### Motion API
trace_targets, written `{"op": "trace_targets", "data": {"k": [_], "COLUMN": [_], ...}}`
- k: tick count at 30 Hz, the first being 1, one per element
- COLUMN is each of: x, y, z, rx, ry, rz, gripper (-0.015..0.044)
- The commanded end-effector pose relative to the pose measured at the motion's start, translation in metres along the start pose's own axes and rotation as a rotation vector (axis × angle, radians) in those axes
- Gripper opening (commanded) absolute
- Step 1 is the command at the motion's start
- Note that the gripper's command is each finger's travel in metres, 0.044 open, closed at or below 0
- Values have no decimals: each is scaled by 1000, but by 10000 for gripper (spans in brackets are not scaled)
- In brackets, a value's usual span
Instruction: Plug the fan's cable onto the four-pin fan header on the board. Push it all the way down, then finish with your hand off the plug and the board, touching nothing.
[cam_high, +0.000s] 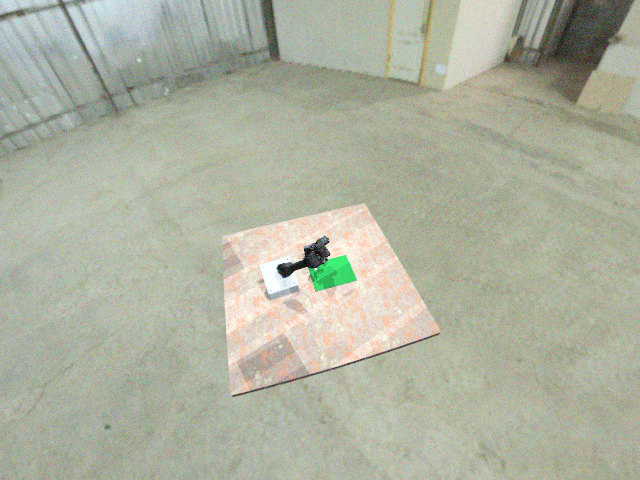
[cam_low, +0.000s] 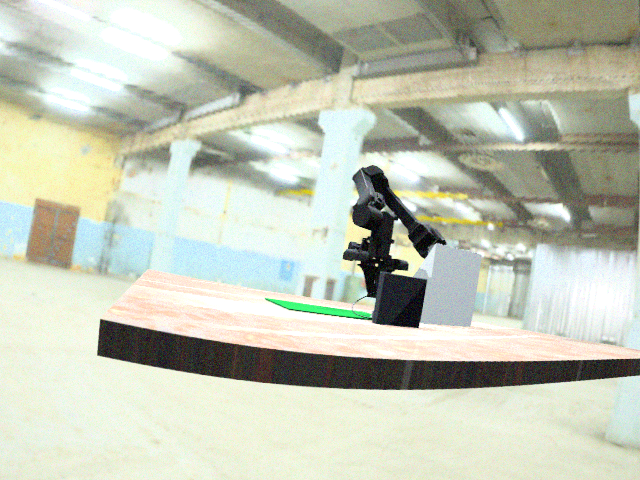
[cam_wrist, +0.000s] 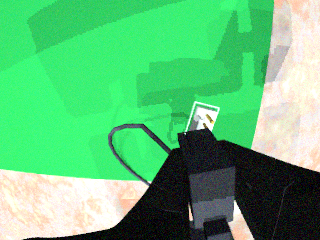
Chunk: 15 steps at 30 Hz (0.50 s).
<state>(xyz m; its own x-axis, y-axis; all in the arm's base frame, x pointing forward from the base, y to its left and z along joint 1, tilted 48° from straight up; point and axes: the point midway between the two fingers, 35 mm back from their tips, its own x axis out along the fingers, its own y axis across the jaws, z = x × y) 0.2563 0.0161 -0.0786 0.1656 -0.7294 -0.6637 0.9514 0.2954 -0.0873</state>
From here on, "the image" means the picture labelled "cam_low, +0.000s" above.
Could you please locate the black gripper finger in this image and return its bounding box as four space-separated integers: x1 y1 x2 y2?
357 264 378 293
374 268 395 283

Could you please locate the green circuit board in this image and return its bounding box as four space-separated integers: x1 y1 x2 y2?
264 298 374 321

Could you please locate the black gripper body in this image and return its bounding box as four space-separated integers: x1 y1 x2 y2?
343 232 409 271

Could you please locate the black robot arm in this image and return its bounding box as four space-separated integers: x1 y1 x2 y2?
348 165 447 259

